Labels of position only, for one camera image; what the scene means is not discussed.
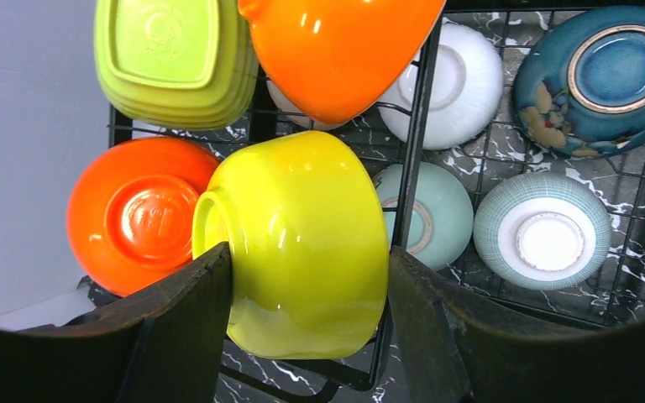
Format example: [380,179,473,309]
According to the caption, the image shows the beige ceramic bowl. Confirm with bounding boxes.
[266,80,343,131]

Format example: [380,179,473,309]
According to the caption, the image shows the orange bowl white inside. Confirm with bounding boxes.
[238,0,446,124]

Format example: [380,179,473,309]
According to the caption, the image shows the yellow plastic bowl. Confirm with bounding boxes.
[191,131,389,359]

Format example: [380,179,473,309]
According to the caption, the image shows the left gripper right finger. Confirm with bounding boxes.
[389,247,645,402]

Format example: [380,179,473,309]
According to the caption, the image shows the lime green square bowl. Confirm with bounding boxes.
[93,0,259,130]

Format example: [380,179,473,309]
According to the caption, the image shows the green lined ceramic bowl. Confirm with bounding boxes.
[473,172,612,290]

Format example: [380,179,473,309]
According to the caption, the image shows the black wire dish rack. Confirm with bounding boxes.
[107,0,645,403]

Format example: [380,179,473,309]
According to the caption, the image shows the dark blue glazed bowl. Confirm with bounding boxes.
[512,6,645,159]

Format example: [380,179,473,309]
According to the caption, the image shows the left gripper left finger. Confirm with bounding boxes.
[0,243,232,402]

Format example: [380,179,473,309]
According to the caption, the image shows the white ribbed ceramic bowl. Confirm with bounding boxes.
[376,22,505,151]

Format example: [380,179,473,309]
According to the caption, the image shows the pale green ceramic bowl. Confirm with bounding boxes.
[406,162,474,270]

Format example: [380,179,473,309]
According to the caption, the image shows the glossy orange plastic bowl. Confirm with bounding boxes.
[66,137,220,297]

